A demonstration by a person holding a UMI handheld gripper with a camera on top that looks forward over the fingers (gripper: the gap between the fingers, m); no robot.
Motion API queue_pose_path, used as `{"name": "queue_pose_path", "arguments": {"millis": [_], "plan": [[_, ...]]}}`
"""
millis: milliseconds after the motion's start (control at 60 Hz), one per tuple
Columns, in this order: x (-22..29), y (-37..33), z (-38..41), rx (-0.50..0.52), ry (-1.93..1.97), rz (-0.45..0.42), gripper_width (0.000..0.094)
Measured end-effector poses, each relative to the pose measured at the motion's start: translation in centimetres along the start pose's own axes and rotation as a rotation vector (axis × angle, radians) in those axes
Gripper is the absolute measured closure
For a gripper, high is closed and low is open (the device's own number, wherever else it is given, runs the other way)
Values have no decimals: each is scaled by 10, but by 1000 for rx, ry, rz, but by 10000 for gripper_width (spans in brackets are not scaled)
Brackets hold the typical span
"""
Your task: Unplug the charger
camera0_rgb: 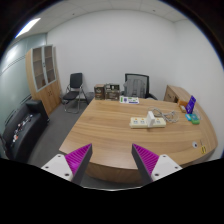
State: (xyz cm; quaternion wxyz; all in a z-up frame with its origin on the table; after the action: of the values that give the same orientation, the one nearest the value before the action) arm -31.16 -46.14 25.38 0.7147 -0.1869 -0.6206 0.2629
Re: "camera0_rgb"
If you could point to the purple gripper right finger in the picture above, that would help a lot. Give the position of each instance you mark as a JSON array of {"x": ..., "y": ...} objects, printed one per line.
[{"x": 151, "y": 166}]

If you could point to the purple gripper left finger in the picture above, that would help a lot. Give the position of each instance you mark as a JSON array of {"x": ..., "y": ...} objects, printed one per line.
[{"x": 72, "y": 166}]

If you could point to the white charger plug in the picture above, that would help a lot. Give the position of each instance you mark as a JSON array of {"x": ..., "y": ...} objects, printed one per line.
[{"x": 150, "y": 119}]

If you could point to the white power strip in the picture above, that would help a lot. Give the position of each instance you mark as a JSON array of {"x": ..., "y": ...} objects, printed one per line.
[{"x": 138, "y": 122}]

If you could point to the white round desk grommet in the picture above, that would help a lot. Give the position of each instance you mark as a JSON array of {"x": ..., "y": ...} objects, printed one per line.
[{"x": 194, "y": 144}]

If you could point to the wooden office desk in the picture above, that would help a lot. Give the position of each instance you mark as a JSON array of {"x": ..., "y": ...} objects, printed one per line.
[{"x": 105, "y": 125}]

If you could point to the black leather sofa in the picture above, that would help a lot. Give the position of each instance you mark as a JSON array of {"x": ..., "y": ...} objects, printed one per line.
[{"x": 23, "y": 130}]

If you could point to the teal green small box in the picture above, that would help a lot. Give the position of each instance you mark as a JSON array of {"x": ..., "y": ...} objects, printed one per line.
[{"x": 192, "y": 118}]

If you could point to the black folding visitor chair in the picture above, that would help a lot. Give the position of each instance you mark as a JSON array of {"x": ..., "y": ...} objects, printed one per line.
[{"x": 74, "y": 89}]

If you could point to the white flat packet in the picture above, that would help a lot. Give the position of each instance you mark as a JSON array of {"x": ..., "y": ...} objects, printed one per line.
[{"x": 129, "y": 100}]

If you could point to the purple standing card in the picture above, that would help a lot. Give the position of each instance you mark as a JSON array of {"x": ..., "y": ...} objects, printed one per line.
[{"x": 190, "y": 105}]

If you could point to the dark brown cardboard box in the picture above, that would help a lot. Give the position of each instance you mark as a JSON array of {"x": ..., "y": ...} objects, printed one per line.
[{"x": 99, "y": 90}]

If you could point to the black mesh office chair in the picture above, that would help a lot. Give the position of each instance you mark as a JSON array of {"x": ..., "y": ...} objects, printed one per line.
[{"x": 137, "y": 85}]

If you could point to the dark green printed box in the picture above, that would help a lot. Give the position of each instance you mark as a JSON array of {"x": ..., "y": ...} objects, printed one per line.
[{"x": 112, "y": 91}]

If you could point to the wooden glass-door cabinet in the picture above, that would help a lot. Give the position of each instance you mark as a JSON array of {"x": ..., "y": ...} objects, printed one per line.
[{"x": 42, "y": 77}]

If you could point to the ceiling light panel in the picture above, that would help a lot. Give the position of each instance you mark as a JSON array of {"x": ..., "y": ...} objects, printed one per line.
[{"x": 27, "y": 27}]

